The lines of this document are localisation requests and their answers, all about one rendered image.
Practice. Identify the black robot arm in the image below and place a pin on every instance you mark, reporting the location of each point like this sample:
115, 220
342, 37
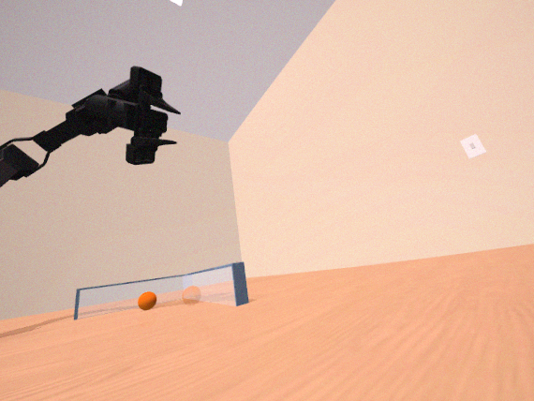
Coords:
86, 118

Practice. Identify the low clear wall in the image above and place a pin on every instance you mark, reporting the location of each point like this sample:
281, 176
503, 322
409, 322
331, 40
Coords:
216, 286

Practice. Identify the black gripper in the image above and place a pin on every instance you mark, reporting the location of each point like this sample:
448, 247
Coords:
128, 115

